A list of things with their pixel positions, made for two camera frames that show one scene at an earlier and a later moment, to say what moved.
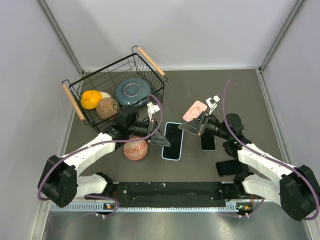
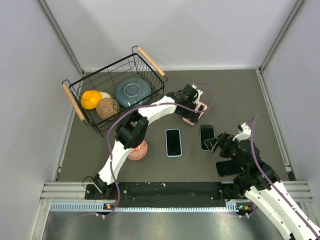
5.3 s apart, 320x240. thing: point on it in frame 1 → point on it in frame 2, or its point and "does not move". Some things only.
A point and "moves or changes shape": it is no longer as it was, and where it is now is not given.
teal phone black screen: x=208 y=142 does not move
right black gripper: x=196 y=127 → x=223 y=141
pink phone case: x=194 y=111 does not move
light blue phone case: x=174 y=134 moves or changes shape
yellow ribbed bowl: x=90 y=98 does not move
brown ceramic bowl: x=107 y=108 does not move
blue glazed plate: x=132 y=91 does not move
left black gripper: x=158 y=138 → x=191 y=115
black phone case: x=231 y=167 does not move
